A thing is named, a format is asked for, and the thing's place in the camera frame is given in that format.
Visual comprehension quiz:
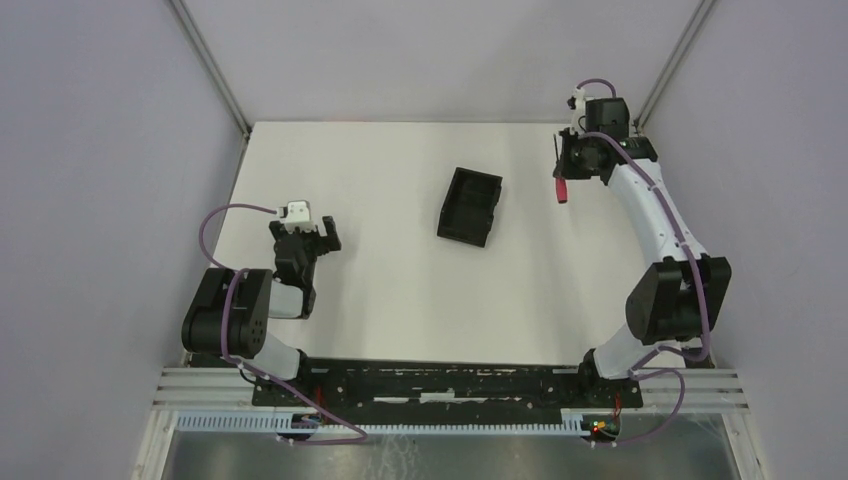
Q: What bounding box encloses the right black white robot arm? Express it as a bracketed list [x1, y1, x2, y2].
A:
[553, 88, 732, 408]

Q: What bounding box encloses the black plastic bin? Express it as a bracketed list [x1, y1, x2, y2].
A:
[436, 167, 503, 248]

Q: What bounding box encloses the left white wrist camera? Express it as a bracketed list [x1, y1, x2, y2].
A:
[277, 200, 312, 224]

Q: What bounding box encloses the white slotted cable duct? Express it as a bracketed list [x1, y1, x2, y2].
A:
[175, 411, 615, 438]

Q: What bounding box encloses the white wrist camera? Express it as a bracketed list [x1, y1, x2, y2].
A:
[567, 92, 591, 113]
[277, 200, 312, 224]

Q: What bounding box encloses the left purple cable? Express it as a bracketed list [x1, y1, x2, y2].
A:
[199, 203, 369, 446]

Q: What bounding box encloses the red handled screwdriver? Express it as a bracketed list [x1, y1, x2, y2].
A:
[553, 135, 570, 205]

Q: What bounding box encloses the aluminium frame rail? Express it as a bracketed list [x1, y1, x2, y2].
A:
[627, 0, 720, 370]
[166, 0, 252, 141]

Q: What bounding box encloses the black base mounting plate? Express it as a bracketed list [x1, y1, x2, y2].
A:
[290, 357, 643, 425]

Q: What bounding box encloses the right aluminium frame rail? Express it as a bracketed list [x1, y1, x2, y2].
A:
[627, 0, 720, 370]

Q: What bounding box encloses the front aluminium extrusion rail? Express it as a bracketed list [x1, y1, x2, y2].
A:
[153, 367, 750, 414]

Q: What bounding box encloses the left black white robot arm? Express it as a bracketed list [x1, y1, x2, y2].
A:
[181, 216, 342, 408]

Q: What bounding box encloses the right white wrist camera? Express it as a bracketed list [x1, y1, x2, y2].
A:
[567, 92, 591, 113]

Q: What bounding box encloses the left aluminium frame rail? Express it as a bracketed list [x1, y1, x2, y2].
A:
[166, 0, 252, 141]

